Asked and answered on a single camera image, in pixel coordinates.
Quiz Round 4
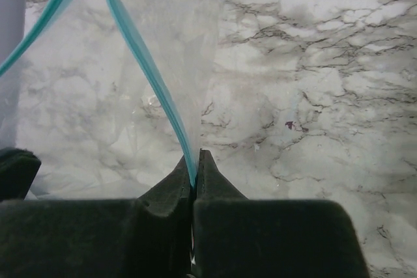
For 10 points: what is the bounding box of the clear zip top bag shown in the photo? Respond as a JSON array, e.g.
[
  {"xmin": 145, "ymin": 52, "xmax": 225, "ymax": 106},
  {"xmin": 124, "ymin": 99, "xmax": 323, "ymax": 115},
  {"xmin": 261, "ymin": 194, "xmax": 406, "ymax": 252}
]
[{"xmin": 1, "ymin": 0, "xmax": 223, "ymax": 199}]

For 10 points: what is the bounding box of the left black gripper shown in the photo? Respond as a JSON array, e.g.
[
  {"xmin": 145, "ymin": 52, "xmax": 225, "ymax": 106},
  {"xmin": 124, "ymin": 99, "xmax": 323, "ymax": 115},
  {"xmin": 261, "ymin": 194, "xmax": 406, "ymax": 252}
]
[{"xmin": 0, "ymin": 148, "xmax": 41, "ymax": 201}]

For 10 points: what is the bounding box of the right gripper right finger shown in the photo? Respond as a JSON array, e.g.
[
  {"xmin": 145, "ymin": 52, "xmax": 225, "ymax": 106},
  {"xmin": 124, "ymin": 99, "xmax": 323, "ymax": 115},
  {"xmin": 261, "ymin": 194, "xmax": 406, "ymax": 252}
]
[{"xmin": 193, "ymin": 150, "xmax": 370, "ymax": 278}]

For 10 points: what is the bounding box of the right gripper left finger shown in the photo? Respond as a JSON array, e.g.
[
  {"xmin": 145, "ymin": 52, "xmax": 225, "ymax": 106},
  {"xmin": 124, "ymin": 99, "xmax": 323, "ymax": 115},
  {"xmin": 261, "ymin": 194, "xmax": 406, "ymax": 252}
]
[{"xmin": 1, "ymin": 160, "xmax": 193, "ymax": 277}]

